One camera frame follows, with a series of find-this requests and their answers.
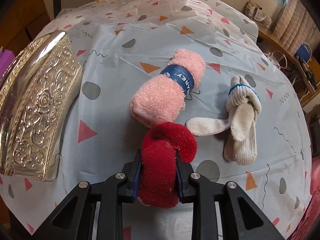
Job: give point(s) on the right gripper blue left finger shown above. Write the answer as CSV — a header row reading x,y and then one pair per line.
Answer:
x,y
99,204

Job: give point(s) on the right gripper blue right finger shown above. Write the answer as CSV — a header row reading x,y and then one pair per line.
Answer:
x,y
228,203

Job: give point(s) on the red fuzzy sock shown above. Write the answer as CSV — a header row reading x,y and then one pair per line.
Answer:
x,y
158,153

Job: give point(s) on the white work glove blue trim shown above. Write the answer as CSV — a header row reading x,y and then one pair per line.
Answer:
x,y
243,107

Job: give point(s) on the ornate gold tissue box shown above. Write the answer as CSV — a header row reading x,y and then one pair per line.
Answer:
x,y
37,90

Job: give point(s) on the pink rolled towel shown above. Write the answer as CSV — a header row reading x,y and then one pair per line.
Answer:
x,y
162,97

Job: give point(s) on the purple tissue box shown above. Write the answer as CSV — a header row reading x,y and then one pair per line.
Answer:
x,y
6,59

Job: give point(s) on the blue folding chair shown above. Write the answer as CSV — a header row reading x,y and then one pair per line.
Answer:
x,y
304,51

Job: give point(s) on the patterned white bed cover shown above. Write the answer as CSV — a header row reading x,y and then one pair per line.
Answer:
x,y
123,43

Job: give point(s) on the wooden side desk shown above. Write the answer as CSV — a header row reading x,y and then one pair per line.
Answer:
x,y
304,76

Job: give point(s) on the beige patterned curtain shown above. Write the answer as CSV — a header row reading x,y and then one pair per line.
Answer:
x,y
296,26

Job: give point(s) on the packages on desk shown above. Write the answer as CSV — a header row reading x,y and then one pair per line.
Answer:
x,y
255,12

